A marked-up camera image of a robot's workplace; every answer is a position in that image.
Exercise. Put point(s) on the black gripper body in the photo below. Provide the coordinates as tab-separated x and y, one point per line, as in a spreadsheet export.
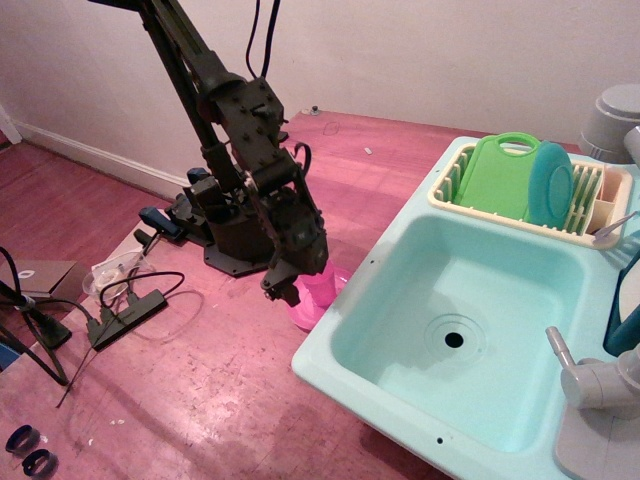
296	229

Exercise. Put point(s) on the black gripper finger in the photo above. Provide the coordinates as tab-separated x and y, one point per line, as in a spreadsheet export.
290	294
277	283

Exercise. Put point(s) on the pink plastic cup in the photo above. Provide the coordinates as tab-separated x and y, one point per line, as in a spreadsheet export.
320	288

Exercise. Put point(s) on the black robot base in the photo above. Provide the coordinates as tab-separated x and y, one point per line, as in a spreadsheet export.
224	224

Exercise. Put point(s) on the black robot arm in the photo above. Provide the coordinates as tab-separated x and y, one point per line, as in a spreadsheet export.
254	202

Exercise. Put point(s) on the teal toy sink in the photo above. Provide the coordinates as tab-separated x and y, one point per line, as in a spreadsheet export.
439	342

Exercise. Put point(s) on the clear plastic cup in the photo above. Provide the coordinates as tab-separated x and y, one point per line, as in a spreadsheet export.
97	284

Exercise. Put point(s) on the pink plastic plate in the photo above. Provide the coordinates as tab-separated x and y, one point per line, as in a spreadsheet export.
306	315

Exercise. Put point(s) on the black usb hub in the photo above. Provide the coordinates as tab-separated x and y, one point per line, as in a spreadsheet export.
113	326

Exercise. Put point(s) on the green cutting board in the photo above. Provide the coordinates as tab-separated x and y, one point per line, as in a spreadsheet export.
496	179

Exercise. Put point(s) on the brown cardboard box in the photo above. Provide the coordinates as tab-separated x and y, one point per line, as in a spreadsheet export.
52	284

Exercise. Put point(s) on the black power adapter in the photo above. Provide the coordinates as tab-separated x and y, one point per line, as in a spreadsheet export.
52	331

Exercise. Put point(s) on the teal plate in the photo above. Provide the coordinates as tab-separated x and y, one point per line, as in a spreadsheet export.
551	186

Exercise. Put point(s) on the cream dish rack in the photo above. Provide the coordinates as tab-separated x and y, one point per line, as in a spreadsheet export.
601	197

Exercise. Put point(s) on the lavender utensil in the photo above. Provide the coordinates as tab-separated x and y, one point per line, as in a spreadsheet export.
604	232

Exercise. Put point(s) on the grey toy faucet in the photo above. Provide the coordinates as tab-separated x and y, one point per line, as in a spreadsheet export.
597	384

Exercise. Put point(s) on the grey cylindrical container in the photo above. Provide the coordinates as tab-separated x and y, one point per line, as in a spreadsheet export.
611	131

